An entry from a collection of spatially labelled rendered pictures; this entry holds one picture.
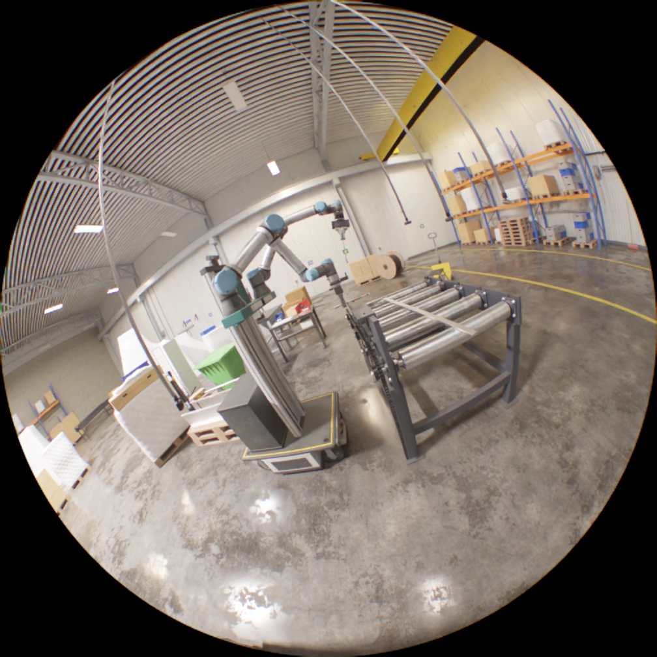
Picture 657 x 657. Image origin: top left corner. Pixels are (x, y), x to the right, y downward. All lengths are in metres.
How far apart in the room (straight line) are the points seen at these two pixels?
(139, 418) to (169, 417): 0.54
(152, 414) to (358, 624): 3.49
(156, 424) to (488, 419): 4.15
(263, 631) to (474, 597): 1.20
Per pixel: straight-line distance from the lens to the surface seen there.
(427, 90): 8.58
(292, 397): 1.85
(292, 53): 8.38
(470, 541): 1.48
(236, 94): 6.47
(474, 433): 1.79
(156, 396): 3.71
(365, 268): 8.93
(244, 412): 1.60
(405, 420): 1.33
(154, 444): 3.80
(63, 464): 7.91
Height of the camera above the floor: 1.46
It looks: 17 degrees down
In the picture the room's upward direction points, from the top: 24 degrees counter-clockwise
